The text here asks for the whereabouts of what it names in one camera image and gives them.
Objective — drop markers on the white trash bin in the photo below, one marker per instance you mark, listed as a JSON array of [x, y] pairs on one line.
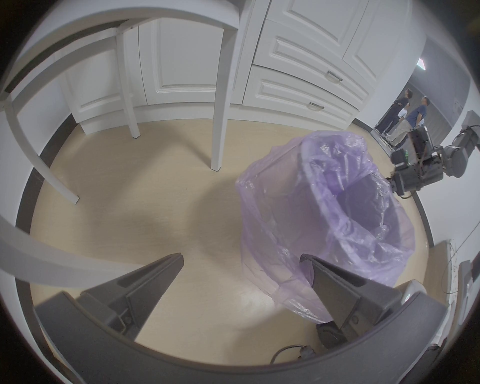
[[375, 202]]

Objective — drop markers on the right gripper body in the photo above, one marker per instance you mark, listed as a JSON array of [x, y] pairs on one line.
[[418, 174]]

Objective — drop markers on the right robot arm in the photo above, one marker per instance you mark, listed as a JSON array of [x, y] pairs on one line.
[[455, 155]]

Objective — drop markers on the person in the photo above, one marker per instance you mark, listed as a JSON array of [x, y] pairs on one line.
[[399, 108], [414, 116]]

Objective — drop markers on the white wardrobe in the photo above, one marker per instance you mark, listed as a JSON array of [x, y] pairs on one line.
[[300, 52]]

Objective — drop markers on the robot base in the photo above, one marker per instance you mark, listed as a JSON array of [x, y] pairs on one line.
[[414, 290]]

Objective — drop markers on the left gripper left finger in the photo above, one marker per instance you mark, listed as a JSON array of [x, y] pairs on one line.
[[144, 290]]

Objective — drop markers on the white chair with grey cushions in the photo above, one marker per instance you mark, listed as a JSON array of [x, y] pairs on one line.
[[221, 93]]

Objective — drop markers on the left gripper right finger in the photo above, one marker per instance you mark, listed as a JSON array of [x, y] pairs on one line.
[[343, 300]]

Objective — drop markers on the purple plastic bag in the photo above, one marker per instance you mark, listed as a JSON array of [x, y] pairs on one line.
[[285, 210]]

